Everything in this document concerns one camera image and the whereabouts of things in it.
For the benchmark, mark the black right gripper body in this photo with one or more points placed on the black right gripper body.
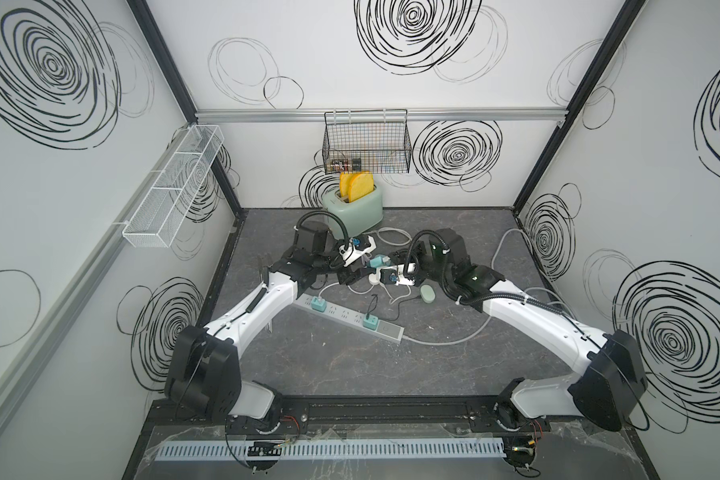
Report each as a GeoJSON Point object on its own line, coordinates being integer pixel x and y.
{"type": "Point", "coordinates": [425, 263]}

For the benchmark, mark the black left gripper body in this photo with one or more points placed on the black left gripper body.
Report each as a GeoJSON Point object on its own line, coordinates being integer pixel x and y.
{"type": "Point", "coordinates": [345, 276]}

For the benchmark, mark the teal charger with white cable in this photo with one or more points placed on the teal charger with white cable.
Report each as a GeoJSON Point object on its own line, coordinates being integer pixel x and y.
{"type": "Point", "coordinates": [379, 261]}

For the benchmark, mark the mint green earbud case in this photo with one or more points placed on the mint green earbud case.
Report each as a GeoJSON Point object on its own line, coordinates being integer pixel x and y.
{"type": "Point", "coordinates": [427, 294]}

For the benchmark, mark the teal charger with lilac cable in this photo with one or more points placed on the teal charger with lilac cable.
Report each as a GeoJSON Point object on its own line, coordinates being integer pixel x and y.
{"type": "Point", "coordinates": [318, 304]}

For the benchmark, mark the teal charger with black cable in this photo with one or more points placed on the teal charger with black cable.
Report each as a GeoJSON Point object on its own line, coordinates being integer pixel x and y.
{"type": "Point", "coordinates": [370, 322]}

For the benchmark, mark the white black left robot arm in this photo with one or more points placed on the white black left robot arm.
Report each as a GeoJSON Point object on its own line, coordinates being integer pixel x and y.
{"type": "Point", "coordinates": [204, 375]}

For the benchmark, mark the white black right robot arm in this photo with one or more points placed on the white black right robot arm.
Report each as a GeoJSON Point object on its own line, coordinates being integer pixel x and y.
{"type": "Point", "coordinates": [606, 379]}

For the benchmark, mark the mint green toaster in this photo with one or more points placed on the mint green toaster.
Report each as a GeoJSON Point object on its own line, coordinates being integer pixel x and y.
{"type": "Point", "coordinates": [359, 215]}

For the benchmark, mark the white power strip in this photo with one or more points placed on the white power strip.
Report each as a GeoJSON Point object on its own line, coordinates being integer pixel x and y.
{"type": "Point", "coordinates": [353, 319]}

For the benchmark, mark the yellow toast slices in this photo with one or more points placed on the yellow toast slices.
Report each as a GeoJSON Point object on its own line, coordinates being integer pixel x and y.
{"type": "Point", "coordinates": [353, 186]}

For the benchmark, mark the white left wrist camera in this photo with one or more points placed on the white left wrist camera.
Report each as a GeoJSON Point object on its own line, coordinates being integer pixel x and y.
{"type": "Point", "coordinates": [357, 248]}

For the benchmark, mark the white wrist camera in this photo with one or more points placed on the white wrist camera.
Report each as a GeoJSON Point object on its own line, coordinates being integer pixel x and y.
{"type": "Point", "coordinates": [357, 248]}
{"type": "Point", "coordinates": [394, 275]}

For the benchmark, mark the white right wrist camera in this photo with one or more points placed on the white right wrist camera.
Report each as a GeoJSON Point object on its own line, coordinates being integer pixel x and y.
{"type": "Point", "coordinates": [394, 275]}

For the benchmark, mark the black wire wall basket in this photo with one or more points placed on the black wire wall basket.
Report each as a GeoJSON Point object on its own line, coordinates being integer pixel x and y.
{"type": "Point", "coordinates": [375, 141]}

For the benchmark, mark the white slotted cable duct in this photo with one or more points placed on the white slotted cable duct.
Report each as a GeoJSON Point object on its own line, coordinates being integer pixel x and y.
{"type": "Point", "coordinates": [349, 449]}

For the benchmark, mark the white wire wall shelf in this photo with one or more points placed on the white wire wall shelf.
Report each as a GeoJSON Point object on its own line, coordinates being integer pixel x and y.
{"type": "Point", "coordinates": [167, 204]}

